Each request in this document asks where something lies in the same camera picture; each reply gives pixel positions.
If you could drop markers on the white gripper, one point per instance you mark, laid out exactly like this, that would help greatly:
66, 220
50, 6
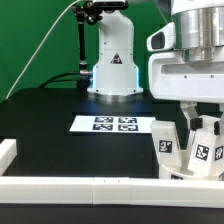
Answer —
171, 78

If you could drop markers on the white round stool seat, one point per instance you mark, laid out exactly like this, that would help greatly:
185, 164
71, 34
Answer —
182, 173

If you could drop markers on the white paper with tags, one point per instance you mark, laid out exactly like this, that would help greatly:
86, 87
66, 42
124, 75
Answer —
111, 124

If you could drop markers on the black camera on pole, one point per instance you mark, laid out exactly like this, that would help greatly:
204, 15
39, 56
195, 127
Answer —
107, 4

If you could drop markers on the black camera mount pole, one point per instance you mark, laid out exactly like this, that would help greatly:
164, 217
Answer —
85, 74

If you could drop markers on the white U-shaped fence frame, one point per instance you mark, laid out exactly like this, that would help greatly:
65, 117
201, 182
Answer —
114, 191

